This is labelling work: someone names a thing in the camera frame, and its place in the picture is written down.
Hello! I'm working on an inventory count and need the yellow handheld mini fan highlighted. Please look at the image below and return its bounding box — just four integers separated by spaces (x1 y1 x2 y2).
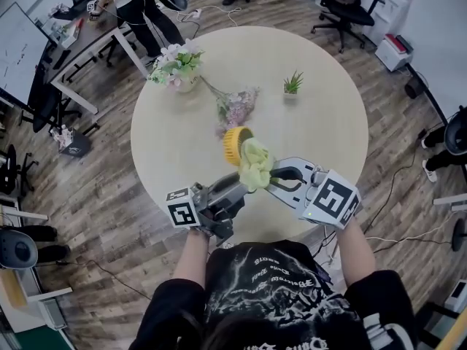
222 125 255 168

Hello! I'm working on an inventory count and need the small potted green plant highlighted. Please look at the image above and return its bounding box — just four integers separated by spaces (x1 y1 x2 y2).
282 70 305 101

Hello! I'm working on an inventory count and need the person's left hand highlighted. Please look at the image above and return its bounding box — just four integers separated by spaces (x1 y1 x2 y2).
188 198 245 249

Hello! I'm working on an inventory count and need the person's black printed shirt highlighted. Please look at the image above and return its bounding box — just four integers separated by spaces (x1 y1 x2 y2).
128 241 420 350

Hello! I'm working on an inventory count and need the grey table with white legs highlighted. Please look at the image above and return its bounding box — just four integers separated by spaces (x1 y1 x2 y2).
34 0 151 116

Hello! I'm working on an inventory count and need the dark blue waist device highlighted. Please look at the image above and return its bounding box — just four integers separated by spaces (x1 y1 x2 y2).
316 264 333 286

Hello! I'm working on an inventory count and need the red book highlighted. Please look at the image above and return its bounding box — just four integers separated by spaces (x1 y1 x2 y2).
385 33 401 54

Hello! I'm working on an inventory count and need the black round stand base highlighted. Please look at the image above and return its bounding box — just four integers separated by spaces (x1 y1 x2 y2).
451 217 467 253

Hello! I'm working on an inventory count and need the green panel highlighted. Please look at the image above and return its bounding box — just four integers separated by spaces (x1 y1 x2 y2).
14 326 76 350

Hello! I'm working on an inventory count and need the black office chair with headrest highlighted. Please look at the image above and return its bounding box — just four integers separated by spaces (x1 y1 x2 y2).
310 0 386 54

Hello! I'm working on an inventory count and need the black waste bin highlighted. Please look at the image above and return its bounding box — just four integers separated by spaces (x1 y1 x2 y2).
404 77 426 101

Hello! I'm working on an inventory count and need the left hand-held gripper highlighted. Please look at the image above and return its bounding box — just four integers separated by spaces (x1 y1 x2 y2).
166 172 252 229

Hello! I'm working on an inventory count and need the white low box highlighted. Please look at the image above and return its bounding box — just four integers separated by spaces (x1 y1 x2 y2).
374 38 414 73

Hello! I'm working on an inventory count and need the white vase of flowers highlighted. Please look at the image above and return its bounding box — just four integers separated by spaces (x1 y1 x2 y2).
147 38 206 94

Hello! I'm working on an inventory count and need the white floor device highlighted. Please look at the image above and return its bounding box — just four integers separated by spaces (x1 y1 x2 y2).
443 279 467 314

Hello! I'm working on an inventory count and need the yellow-green cleaning cloth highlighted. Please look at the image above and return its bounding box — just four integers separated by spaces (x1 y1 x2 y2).
236 138 277 193

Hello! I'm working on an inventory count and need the white water dispenser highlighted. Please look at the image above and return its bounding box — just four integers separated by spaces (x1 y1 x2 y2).
364 0 420 47

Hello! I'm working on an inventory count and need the rolling whiteboard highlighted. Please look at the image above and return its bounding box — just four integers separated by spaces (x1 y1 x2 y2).
0 1 50 107

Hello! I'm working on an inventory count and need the black swivel chair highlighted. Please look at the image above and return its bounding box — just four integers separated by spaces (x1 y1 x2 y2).
0 143 40 198
20 62 83 134

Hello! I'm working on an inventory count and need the pink artificial flower bunch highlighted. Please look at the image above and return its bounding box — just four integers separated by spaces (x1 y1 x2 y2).
200 77 260 140

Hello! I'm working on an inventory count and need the long white cable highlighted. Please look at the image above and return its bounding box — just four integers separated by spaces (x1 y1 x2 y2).
364 213 460 246

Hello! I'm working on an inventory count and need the person's left forearm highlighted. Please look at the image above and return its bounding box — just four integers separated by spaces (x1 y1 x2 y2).
171 230 211 287

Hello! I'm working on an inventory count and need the black cable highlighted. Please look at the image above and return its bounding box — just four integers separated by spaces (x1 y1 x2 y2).
54 259 153 302
363 124 444 235

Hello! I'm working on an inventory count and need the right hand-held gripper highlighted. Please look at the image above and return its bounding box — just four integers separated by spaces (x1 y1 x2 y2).
264 156 363 230

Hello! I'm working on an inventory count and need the white and red box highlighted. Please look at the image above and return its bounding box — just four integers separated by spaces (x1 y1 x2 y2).
58 18 85 50

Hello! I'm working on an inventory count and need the person's right forearm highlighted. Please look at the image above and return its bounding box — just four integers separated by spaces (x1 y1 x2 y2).
334 215 377 287

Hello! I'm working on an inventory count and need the dark notebook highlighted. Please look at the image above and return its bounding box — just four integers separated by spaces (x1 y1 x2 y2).
395 34 415 55

